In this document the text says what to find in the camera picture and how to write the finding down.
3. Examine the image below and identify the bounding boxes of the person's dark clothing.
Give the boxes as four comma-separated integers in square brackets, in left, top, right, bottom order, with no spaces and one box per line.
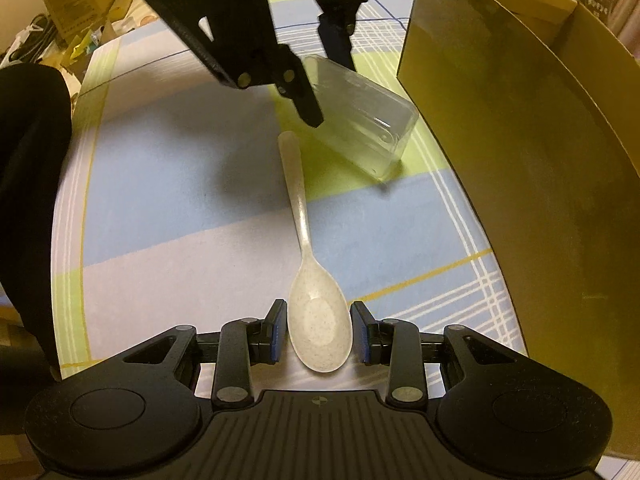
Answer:
[0,65,76,368]

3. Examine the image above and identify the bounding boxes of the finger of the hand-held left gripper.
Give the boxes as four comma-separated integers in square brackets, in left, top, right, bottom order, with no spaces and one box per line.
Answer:
[170,0,325,128]
[299,0,371,73]

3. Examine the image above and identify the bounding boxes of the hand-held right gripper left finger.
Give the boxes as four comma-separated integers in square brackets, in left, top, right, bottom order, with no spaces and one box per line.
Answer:
[122,299,290,408]

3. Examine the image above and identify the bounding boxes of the small cardboard storage box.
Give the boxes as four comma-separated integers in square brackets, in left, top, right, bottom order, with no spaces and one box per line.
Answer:
[42,0,137,46]

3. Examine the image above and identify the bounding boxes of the black cable bundle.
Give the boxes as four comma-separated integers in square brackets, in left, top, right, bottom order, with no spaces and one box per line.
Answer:
[0,15,56,66]

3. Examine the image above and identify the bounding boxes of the plaid tablecloth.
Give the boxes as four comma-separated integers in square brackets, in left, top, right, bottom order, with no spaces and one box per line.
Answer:
[52,0,528,401]

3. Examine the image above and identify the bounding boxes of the large brown cardboard box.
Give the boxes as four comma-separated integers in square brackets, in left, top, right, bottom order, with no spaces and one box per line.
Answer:
[397,0,640,461]

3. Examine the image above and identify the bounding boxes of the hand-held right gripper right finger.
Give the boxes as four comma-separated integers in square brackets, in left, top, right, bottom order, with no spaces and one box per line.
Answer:
[350,300,525,408]

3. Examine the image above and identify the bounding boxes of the clear plastic container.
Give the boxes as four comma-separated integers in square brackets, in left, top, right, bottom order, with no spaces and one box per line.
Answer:
[300,54,420,183]

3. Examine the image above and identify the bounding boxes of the white speckled spoon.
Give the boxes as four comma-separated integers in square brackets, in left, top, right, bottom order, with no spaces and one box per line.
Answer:
[277,131,353,373]

